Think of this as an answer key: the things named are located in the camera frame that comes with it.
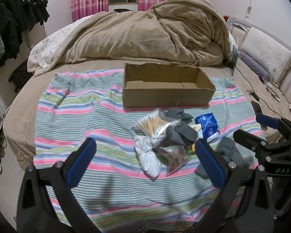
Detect black cable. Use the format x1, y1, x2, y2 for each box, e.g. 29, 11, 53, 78
231, 64, 282, 102

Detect white socks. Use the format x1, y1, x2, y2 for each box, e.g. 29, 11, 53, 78
133, 136, 162, 178

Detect light grey sock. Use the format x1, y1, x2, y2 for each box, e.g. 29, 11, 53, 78
195, 137, 248, 178

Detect blue patterned packet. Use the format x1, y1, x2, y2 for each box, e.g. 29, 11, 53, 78
195, 113, 220, 143

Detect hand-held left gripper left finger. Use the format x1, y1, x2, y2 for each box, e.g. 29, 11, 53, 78
16, 138, 100, 233

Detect dark bag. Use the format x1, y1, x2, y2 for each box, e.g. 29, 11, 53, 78
8, 63, 36, 93

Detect clear zip bag of snacks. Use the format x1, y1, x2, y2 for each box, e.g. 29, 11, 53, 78
158, 146, 192, 176

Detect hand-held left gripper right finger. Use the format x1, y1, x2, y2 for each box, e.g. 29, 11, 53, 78
195, 138, 275, 233

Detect grey purple pillow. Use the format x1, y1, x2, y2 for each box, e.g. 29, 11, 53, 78
239, 51, 272, 82

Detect bed with tan sheet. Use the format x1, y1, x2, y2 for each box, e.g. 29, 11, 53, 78
2, 58, 291, 175

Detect beige fleece blanket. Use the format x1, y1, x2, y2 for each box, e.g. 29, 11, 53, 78
47, 0, 233, 67

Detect bag of cotton swabs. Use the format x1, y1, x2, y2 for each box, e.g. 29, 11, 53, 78
132, 110, 177, 149

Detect cardboard box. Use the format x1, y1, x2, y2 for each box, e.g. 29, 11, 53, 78
122, 63, 216, 108

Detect white floral quilt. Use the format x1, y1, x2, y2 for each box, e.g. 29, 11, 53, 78
27, 15, 95, 74

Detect hanging black clothes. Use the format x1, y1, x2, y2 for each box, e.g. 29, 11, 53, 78
0, 0, 50, 73

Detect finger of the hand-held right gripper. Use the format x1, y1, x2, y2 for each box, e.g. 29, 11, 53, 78
233, 129, 291, 156
255, 114, 291, 133

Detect striped pastel towel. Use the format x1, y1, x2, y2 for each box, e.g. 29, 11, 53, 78
33, 69, 267, 226

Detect black phone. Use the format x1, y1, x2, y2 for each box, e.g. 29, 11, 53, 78
230, 45, 239, 70

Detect cream embroidered pillow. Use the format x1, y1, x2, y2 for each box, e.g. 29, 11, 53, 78
239, 27, 291, 88

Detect dark grey socks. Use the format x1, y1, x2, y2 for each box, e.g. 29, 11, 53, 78
164, 108, 198, 147

